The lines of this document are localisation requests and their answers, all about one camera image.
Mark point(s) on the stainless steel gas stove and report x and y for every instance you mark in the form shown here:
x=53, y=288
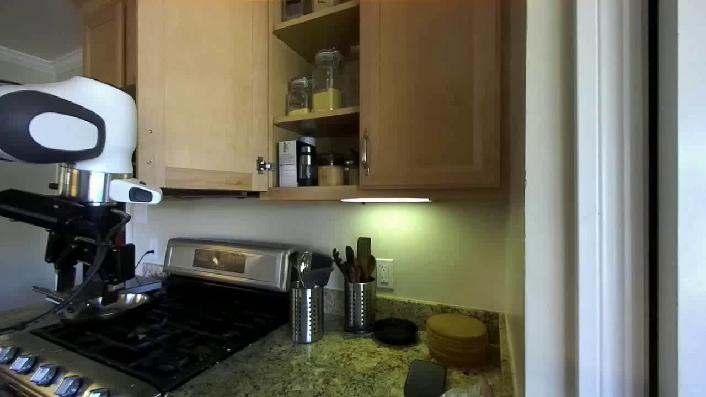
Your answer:
x=184, y=332

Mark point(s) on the wooden wall cabinet with shelves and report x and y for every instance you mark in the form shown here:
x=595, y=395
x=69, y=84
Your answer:
x=317, y=115

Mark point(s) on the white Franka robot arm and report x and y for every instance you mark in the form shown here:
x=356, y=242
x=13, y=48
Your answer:
x=89, y=102

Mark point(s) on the steel frying pan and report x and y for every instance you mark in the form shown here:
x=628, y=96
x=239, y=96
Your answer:
x=125, y=300

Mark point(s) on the silver stove knob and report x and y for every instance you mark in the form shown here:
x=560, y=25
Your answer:
x=23, y=364
x=72, y=385
x=97, y=394
x=45, y=375
x=6, y=353

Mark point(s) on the wooden cooking utensil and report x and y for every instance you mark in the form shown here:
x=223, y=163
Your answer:
x=366, y=257

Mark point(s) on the dark sponge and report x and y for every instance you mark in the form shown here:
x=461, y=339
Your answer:
x=424, y=377

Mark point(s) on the dark grey spatula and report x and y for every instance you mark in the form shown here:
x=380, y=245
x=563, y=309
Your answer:
x=320, y=268

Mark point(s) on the black slotted turner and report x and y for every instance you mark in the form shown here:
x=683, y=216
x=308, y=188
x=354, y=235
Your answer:
x=340, y=264

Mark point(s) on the short beige jar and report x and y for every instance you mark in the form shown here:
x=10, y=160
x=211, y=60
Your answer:
x=331, y=174

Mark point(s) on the black canister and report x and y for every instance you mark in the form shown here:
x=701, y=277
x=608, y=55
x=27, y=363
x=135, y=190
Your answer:
x=308, y=162

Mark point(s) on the glass jar with yellow contents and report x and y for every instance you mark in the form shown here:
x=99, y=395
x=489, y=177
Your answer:
x=327, y=88

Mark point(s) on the white door frame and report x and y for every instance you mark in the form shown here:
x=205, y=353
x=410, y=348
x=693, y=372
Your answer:
x=614, y=200

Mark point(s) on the perforated steel utensil holder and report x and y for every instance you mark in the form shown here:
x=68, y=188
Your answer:
x=360, y=305
x=308, y=316

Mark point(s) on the wooden raised panel cabinet door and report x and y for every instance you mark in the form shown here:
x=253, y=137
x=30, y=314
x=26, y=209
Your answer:
x=432, y=88

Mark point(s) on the white wall outlet with plug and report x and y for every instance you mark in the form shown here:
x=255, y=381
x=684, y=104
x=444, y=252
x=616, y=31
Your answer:
x=154, y=255

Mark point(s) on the small dark jar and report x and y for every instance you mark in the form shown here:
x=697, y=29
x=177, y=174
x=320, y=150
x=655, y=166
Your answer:
x=351, y=170

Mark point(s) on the small glass jar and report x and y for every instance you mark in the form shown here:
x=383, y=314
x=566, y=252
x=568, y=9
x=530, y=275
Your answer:
x=299, y=99

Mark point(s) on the wooden neighbouring wall cabinet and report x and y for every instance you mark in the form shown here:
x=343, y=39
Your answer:
x=108, y=45

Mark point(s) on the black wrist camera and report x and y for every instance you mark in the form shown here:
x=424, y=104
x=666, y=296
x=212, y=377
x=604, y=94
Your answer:
x=45, y=203

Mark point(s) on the stacked wooden bowls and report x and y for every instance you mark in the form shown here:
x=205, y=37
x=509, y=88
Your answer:
x=458, y=339

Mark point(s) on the white box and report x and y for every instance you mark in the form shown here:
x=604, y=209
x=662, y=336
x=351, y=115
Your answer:
x=288, y=163

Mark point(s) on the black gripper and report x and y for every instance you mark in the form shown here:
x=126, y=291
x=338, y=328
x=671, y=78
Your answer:
x=81, y=238

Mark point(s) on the under cabinet light strip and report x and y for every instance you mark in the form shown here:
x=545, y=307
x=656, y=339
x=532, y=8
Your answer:
x=386, y=200

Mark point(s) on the small black bowl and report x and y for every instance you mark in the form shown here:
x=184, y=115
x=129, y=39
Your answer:
x=395, y=332

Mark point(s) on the steel ladle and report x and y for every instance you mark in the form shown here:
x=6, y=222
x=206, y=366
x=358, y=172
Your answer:
x=301, y=268

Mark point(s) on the black cooking utensil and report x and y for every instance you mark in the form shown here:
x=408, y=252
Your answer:
x=351, y=264

